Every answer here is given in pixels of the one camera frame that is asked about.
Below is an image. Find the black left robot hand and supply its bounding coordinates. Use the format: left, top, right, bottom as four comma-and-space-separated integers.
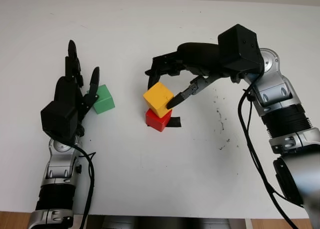
53, 39, 101, 138

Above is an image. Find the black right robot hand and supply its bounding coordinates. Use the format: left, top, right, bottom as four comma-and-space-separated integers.
144, 42, 241, 110

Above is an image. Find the green cube block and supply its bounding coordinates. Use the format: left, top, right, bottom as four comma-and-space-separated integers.
86, 84, 116, 114

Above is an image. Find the yellow cube block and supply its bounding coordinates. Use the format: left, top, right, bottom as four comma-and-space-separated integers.
143, 82, 175, 118

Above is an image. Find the red cube block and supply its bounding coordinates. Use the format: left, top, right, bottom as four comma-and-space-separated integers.
145, 108, 173, 132

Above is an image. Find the black tape strip marker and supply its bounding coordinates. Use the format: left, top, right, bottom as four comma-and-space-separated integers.
146, 116, 182, 129

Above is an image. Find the dark robot torso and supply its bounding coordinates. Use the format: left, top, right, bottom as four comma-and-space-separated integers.
87, 214, 248, 229

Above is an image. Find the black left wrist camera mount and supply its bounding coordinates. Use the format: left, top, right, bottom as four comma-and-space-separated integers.
40, 100, 79, 140

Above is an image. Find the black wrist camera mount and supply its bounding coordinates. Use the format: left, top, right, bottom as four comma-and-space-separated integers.
217, 24, 265, 74
40, 100, 79, 140

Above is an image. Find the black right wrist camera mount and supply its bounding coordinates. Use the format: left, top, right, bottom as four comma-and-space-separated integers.
217, 24, 265, 74

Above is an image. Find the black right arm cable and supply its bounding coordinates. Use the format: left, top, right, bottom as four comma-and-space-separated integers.
238, 72, 301, 229

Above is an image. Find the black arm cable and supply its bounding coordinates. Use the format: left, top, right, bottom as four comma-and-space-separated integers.
61, 138, 97, 229
238, 72, 301, 229

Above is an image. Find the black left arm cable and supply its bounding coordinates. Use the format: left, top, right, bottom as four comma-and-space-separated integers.
61, 138, 97, 229

